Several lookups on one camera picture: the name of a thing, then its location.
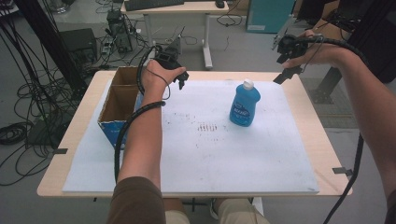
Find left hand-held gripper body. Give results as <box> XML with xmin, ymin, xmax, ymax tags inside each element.
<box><xmin>153</xmin><ymin>26</ymin><xmax>186</xmax><ymax>71</ymax></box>

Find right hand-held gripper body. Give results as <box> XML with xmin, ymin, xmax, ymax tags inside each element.
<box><xmin>271</xmin><ymin>15</ymin><xmax>309</xmax><ymax>63</ymax></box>

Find blue liquid bottle white cap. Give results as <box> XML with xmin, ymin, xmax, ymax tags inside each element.
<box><xmin>229</xmin><ymin>78</ymin><xmax>262</xmax><ymax>128</ymax></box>

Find blue cardboard box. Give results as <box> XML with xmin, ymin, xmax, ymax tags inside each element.
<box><xmin>97</xmin><ymin>65</ymin><xmax>148</xmax><ymax>150</ymax></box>

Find person's left hand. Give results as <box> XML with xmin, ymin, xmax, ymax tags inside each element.
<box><xmin>141</xmin><ymin>59</ymin><xmax>187</xmax><ymax>97</ymax></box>

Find person's right hand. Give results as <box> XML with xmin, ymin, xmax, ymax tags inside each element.
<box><xmin>281</xmin><ymin>29</ymin><xmax>349</xmax><ymax>69</ymax></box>

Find teal cabinet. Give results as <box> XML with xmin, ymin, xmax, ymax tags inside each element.
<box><xmin>246</xmin><ymin>0</ymin><xmax>297</xmax><ymax>35</ymax></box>

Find brown cardboard box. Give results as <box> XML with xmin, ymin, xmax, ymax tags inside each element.
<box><xmin>312</xmin><ymin>18</ymin><xmax>353</xmax><ymax>41</ymax></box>

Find black slanted metal stand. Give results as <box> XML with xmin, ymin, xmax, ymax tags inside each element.
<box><xmin>309</xmin><ymin>0</ymin><xmax>396</xmax><ymax>105</ymax></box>

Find black keyboard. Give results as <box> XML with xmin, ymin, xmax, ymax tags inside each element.
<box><xmin>124</xmin><ymin>0</ymin><xmax>185</xmax><ymax>12</ymax></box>

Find dark computer tower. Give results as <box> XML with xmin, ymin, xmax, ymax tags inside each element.
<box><xmin>106</xmin><ymin>8</ymin><xmax>134</xmax><ymax>54</ymax></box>

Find grey grid floor mat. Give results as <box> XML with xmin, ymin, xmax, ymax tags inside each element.
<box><xmin>300</xmin><ymin>77</ymin><xmax>361</xmax><ymax>129</ymax></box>

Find white-legged wooden desk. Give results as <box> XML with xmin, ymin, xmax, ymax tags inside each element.
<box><xmin>120</xmin><ymin>0</ymin><xmax>230</xmax><ymax>70</ymax></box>

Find light wooden table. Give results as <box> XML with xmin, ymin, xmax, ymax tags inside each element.
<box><xmin>36</xmin><ymin>70</ymin><xmax>353</xmax><ymax>199</ymax></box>

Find white paper sheet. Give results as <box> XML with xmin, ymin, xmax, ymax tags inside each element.
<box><xmin>62</xmin><ymin>78</ymin><xmax>320</xmax><ymax>194</ymax></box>

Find black cabinet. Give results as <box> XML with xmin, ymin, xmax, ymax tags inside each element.
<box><xmin>365</xmin><ymin>12</ymin><xmax>396</xmax><ymax>84</ymax></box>

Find black metal pillar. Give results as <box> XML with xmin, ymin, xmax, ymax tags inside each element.
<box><xmin>13</xmin><ymin>0</ymin><xmax>88</xmax><ymax>94</ymax></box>

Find person's left brown sleeve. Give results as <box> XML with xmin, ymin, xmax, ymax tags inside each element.
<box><xmin>106</xmin><ymin>176</ymin><xmax>167</xmax><ymax>224</ymax></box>

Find person's white shoe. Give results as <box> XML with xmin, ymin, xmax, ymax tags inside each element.
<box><xmin>209</xmin><ymin>199</ymin><xmax>220</xmax><ymax>220</ymax></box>

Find person's beige shorts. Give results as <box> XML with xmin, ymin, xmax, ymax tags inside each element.
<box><xmin>163</xmin><ymin>198</ymin><xmax>270</xmax><ymax>224</ymax></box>

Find right gripper black spiral cable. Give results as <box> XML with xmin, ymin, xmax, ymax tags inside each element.
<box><xmin>295</xmin><ymin>35</ymin><xmax>370</xmax><ymax>224</ymax></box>

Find gripper black spiral cable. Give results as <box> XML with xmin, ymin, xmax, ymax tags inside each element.
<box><xmin>295</xmin><ymin>35</ymin><xmax>370</xmax><ymax>224</ymax></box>
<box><xmin>113</xmin><ymin>46</ymin><xmax>172</xmax><ymax>185</ymax></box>

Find left gripper black spiral cable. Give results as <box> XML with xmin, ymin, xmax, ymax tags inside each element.
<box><xmin>113</xmin><ymin>46</ymin><xmax>172</xmax><ymax>185</ymax></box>

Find black floor cables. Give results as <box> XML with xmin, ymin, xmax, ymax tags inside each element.
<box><xmin>0</xmin><ymin>18</ymin><xmax>82</xmax><ymax>188</ymax></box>

